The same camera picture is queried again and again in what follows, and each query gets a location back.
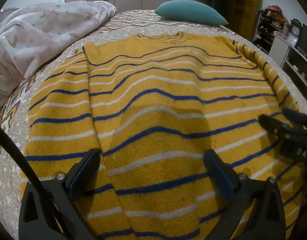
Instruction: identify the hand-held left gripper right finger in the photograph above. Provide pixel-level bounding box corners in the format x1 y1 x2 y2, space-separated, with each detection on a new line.
203 149 286 240

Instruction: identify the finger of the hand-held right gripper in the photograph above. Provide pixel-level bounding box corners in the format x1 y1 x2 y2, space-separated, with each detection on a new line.
282 108 307 129
259 114 291 141

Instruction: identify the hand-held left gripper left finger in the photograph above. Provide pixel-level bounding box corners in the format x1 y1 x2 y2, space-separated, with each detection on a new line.
18 149 102 240

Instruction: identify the yellow striped sweater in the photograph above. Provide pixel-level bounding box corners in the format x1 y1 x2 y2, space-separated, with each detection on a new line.
25 32 305 240

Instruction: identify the white shelf unit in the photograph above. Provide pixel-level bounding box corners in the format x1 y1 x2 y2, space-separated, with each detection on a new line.
268 34 307 99

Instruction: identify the small white framed clock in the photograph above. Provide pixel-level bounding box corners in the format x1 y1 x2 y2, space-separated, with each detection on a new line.
286 32 299 47

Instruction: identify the black mantel clock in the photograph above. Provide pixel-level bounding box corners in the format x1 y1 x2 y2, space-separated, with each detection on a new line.
290 19 302 37

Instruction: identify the wooden door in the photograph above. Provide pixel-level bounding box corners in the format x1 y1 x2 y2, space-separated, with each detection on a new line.
229 0 264 42

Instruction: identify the teal pillow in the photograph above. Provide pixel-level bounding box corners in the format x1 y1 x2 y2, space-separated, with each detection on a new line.
156 0 229 26

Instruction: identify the pink floral duvet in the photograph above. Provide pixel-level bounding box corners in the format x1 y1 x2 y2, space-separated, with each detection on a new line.
0 0 117 115

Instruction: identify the beige quilted bedspread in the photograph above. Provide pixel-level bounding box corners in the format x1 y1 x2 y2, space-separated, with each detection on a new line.
0 9 307 240

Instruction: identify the black cable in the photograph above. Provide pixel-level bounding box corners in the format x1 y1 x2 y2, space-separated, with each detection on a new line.
0 122 52 197

